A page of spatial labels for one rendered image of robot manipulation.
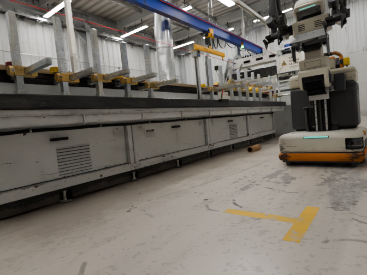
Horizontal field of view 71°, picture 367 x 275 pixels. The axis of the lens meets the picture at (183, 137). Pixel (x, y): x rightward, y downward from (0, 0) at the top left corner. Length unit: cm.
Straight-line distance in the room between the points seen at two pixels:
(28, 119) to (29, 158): 33
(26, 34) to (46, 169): 831
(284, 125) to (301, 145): 338
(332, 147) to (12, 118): 218
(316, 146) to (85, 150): 182
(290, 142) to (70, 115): 174
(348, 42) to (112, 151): 1074
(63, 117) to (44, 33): 860
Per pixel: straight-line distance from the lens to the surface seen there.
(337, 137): 233
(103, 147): 216
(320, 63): 244
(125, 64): 208
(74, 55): 301
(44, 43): 1017
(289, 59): 563
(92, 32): 198
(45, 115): 170
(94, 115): 186
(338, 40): 1205
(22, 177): 189
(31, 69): 159
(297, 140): 239
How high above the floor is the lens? 46
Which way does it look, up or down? 3 degrees down
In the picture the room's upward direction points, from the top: 6 degrees counter-clockwise
